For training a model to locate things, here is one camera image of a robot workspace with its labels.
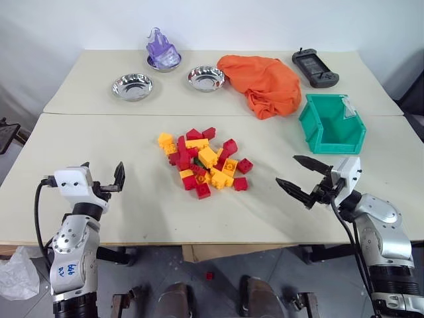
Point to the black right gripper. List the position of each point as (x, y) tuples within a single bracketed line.
[(326, 189)]

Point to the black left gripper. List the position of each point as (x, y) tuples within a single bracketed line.
[(99, 193)]

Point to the green plastic storage bin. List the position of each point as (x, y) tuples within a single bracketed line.
[(331, 132)]

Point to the clear plastic label holder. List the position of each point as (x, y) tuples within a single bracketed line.
[(348, 107)]

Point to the tall red toy block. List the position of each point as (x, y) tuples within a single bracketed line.
[(181, 147)]

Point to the yellow plastic toy brick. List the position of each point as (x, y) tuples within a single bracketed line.
[(207, 158), (221, 181)]

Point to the empty steel bowl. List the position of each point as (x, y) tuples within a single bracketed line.
[(132, 86), (206, 78)]

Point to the green toy block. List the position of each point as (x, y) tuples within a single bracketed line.
[(198, 162)]

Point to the long yellow toy block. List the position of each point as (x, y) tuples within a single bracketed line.
[(197, 143)]

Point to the black object beside table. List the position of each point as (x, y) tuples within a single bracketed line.
[(8, 134)]

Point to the orange cloth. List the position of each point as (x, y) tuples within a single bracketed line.
[(265, 83)]

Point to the black handheld game controller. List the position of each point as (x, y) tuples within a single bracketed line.
[(314, 68)]

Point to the steel bowl under purple package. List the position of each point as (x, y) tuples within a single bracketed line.
[(164, 64)]

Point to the small dark metal foot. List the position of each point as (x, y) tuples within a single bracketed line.
[(127, 301), (303, 303)]

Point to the dark rounded brown shape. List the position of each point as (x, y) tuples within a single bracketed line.
[(261, 298), (175, 301)]

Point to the white plastic bag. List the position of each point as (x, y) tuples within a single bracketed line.
[(16, 275)]

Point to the purple crumpled plastic package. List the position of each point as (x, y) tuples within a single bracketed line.
[(160, 48)]

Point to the red brick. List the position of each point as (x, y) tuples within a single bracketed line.
[(209, 276)]

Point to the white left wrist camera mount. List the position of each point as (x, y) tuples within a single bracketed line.
[(71, 183)]

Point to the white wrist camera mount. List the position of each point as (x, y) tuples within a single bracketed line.
[(348, 172), (71, 183)]

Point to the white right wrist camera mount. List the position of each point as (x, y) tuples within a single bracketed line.
[(348, 172)]

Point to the black table frame bar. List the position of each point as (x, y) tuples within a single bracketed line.
[(112, 255), (328, 253)]

